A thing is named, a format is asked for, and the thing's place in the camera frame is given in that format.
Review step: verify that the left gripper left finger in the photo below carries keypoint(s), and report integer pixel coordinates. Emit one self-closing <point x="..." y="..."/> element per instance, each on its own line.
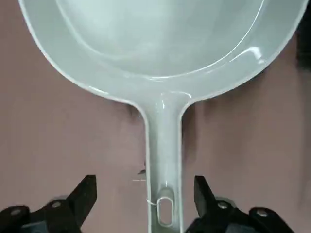
<point x="73" y="211"/>

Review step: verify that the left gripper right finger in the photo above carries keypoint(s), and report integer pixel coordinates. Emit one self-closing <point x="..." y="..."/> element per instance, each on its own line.
<point x="213" y="216"/>

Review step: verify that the pale grey plastic dustpan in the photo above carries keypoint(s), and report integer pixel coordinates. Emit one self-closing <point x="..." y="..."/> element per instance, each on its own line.
<point x="160" y="60"/>

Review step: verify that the white brush black bristles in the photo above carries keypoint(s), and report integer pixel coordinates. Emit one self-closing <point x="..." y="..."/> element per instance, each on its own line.
<point x="306" y="43"/>

